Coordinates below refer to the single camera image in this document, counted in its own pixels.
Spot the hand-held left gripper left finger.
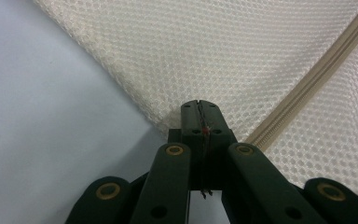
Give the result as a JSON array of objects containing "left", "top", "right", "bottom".
[{"left": 167, "top": 99, "right": 206, "bottom": 190}]

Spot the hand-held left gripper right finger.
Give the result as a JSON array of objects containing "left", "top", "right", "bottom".
[{"left": 200, "top": 99, "right": 239, "bottom": 190}]

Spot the white mesh laundry bag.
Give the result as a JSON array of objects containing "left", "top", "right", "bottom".
[{"left": 33, "top": 0, "right": 358, "bottom": 210}]

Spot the light blue table mat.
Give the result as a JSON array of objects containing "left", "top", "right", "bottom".
[{"left": 0, "top": 0, "right": 231, "bottom": 224}]

